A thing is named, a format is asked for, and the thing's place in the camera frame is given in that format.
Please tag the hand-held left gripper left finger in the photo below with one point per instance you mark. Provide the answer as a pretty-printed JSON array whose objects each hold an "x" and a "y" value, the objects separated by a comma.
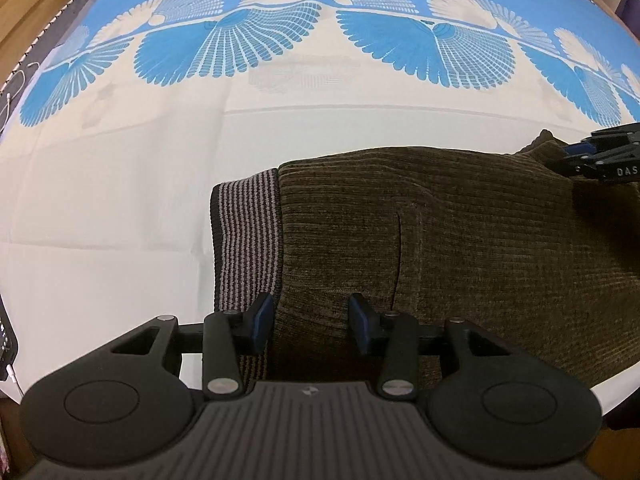
[{"x": 262, "y": 322}]

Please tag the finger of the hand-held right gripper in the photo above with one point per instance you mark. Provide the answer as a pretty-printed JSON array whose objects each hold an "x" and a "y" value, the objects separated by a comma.
[
  {"x": 580, "y": 149},
  {"x": 582, "y": 166}
]

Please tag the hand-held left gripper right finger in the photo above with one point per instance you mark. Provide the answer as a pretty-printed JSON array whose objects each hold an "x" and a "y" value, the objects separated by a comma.
[{"x": 360, "y": 321}]

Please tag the blue white feather-print bed sheet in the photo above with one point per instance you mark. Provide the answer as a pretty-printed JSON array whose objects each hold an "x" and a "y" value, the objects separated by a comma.
[{"x": 125, "y": 185}]

